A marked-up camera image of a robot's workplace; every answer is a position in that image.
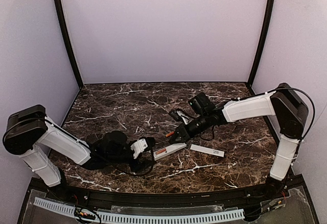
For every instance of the black frame post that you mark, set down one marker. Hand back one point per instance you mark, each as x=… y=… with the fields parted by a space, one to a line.
x=67 y=42
x=261 y=43

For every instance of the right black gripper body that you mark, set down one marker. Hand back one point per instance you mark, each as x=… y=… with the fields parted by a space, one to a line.
x=185 y=129

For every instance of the right black frame post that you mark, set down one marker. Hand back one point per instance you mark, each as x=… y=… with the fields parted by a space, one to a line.
x=261 y=43

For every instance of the black front table rail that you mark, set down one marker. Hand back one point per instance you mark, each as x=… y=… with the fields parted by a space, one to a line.
x=242 y=197

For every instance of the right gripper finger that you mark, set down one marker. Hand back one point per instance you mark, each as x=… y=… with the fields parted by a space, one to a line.
x=181 y=130
x=178 y=137

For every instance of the white remote battery cover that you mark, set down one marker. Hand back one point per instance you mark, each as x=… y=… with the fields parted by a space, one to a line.
x=207 y=150

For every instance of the white remote control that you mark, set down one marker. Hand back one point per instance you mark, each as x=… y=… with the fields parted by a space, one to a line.
x=170 y=150

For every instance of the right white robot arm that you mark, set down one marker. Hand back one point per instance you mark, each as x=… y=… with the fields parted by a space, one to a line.
x=283 y=102

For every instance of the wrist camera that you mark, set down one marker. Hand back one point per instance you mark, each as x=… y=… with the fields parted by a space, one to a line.
x=201 y=104
x=141 y=145

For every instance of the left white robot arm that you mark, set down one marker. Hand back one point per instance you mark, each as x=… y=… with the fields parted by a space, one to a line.
x=29 y=129

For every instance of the white slotted cable duct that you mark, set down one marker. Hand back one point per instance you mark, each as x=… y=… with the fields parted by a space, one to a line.
x=137 y=215

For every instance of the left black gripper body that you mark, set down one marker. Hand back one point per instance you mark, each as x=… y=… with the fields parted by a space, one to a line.
x=142 y=161

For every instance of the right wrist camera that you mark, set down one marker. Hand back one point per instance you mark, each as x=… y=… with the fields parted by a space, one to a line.
x=201 y=104

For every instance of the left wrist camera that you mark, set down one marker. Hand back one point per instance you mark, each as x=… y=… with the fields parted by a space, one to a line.
x=141 y=145

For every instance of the left black frame post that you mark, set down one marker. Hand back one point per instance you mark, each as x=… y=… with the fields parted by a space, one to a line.
x=67 y=42

